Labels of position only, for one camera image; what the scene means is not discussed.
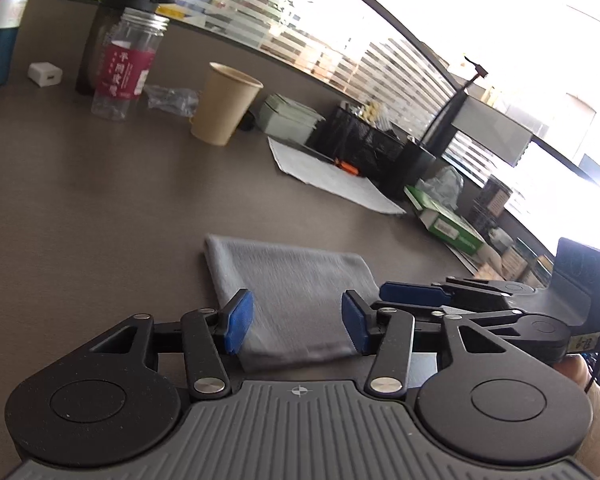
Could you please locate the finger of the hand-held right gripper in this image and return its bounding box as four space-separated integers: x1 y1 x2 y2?
379 276 537 309
371 301 523 330

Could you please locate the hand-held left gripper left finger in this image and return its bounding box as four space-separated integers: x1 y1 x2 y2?
87 289 255 402

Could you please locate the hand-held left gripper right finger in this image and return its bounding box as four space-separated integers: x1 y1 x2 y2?
341 289 548 397

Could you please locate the grey towel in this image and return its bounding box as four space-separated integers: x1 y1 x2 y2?
203 233 382 374

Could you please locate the person's right hand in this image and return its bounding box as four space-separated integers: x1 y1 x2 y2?
552 354 594 392

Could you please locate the green and white box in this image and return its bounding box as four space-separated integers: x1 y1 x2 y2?
404 185 487 255

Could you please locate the black pen cup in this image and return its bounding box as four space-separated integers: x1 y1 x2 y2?
386 138 438 201

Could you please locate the white paper sheet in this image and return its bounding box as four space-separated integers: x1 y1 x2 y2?
267 136 407 216

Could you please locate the black mesh desk organizer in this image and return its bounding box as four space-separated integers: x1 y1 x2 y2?
305 101 417 183

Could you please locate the beige paper cup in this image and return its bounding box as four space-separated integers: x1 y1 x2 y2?
189 61 264 147

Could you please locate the crumpled clear plastic wrapper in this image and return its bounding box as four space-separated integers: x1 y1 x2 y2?
143 85 201 120

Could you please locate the clear bottle with red label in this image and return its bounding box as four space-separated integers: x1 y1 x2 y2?
90 7 170 122

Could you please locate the white charger plug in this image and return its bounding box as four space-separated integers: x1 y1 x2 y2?
27 61 63 88

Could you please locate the dark tumbler with black lid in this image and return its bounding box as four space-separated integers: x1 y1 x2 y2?
75 0 179 96

